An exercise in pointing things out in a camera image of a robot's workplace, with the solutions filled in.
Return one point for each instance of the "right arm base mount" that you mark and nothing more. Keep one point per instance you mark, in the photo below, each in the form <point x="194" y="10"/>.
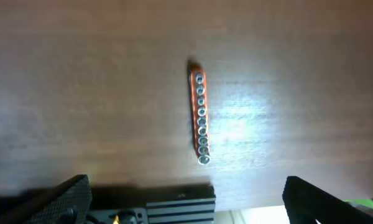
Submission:
<point x="161" y="205"/>

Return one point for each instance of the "strip of screwdriver bits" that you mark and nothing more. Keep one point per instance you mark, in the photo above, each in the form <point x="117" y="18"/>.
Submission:
<point x="199" y="110"/>

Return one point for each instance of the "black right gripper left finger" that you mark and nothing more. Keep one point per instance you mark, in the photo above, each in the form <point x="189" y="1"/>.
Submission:
<point x="68" y="202"/>

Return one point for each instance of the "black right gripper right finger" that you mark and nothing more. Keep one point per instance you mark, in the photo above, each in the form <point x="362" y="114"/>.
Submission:
<point x="307" y="204"/>

